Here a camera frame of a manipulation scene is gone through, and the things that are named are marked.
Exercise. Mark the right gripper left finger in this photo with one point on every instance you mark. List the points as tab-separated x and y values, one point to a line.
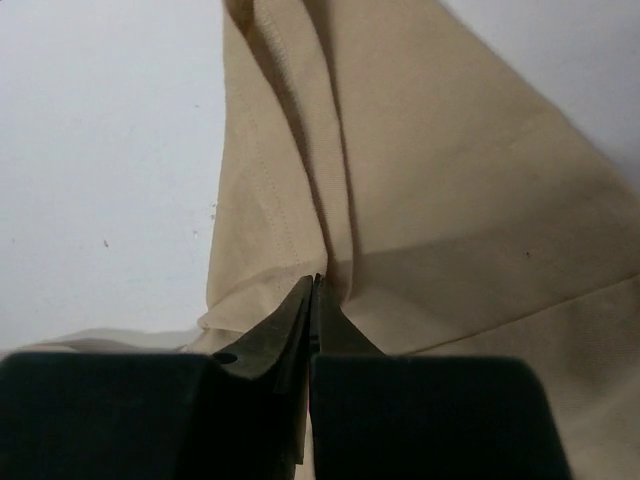
239	413

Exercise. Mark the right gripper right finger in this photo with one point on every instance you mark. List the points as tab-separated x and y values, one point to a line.
421	417

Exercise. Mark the beige t shirt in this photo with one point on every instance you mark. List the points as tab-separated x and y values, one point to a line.
451	208

